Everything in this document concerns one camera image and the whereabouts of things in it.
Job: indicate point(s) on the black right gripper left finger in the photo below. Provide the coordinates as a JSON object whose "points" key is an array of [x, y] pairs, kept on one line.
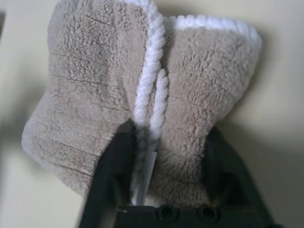
{"points": [[111, 178]]}

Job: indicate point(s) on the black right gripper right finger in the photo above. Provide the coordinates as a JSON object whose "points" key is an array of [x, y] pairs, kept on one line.
{"points": [[225, 175]]}

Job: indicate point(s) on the beige towel with white trim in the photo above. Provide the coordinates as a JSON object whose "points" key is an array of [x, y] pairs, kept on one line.
{"points": [[83, 83]]}

